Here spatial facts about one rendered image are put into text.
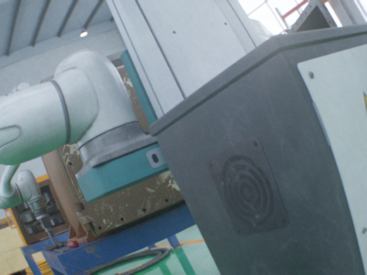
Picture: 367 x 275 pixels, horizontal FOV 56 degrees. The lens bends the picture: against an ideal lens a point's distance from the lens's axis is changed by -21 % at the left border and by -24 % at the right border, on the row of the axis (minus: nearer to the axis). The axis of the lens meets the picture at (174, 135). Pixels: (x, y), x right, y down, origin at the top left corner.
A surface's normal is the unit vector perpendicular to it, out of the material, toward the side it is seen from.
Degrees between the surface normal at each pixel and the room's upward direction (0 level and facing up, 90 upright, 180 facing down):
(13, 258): 90
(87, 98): 94
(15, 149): 136
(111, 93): 91
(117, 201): 90
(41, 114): 100
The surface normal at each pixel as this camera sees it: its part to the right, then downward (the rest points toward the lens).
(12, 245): 0.43, -0.28
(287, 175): -0.80, 0.32
